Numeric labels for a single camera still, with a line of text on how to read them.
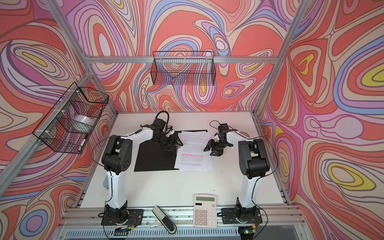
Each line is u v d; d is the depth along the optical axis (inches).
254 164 20.6
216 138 36.7
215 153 34.7
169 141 34.0
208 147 34.5
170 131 35.6
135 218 28.5
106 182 32.1
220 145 33.0
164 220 27.2
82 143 28.3
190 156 37.7
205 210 28.9
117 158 21.7
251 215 26.7
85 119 29.3
